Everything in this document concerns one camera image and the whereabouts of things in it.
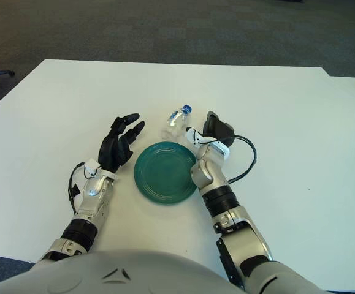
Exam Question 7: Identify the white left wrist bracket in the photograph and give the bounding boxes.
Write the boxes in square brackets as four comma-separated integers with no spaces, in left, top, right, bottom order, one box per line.
[83,158,101,178]

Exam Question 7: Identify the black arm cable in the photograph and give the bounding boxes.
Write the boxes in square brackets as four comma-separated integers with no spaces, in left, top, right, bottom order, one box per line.
[66,161,88,215]
[201,134,258,184]

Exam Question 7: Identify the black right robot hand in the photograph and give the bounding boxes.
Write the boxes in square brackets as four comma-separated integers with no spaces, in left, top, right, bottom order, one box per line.
[202,110,235,148]

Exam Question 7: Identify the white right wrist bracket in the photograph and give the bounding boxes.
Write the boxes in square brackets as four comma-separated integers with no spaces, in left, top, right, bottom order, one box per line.
[185,126,212,145]

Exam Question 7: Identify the grey robot torso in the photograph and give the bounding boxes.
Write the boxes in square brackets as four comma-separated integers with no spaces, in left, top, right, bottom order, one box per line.
[0,249,245,294]

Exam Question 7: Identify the green round plate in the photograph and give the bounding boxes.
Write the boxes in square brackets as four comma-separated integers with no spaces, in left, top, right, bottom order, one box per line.
[133,141,198,205]

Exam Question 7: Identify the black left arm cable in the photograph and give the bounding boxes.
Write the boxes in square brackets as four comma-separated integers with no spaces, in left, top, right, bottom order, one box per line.
[66,161,88,215]

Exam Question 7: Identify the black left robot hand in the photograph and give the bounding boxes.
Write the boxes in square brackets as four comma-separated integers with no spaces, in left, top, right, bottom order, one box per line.
[98,113,146,173]

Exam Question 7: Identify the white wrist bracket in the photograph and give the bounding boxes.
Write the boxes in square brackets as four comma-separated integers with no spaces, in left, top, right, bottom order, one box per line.
[83,158,101,178]
[185,126,212,145]

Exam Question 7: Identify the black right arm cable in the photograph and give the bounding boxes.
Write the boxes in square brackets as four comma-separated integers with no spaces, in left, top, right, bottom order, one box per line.
[201,134,258,184]

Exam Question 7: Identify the clear plastic bottle blue cap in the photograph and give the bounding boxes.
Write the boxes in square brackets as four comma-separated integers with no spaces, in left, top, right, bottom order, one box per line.
[161,104,194,140]

